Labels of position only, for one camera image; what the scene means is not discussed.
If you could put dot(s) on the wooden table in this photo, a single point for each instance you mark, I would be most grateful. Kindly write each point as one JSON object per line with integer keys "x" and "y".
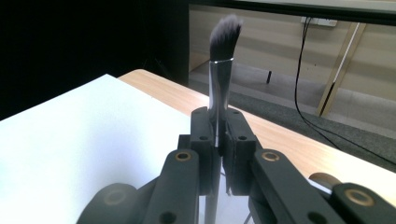
{"x": 295, "y": 146}

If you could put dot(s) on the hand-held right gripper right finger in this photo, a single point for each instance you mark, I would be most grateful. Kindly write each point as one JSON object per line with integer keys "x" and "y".
{"x": 238, "y": 149}

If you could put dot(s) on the wooden vertical desk strip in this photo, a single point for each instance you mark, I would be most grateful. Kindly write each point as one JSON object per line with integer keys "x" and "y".
{"x": 341, "y": 68}

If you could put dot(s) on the black curtain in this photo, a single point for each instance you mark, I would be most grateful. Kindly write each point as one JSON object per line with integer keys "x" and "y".
{"x": 77, "y": 40}

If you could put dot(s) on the white wall socket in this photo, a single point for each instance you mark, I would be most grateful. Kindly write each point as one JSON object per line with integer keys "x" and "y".
{"x": 319, "y": 21}

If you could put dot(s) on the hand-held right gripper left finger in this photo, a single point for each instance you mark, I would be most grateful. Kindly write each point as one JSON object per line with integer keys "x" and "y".
{"x": 204, "y": 146}

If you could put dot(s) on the small black desk foot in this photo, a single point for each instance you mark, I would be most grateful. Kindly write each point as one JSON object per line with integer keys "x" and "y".
{"x": 269, "y": 77}

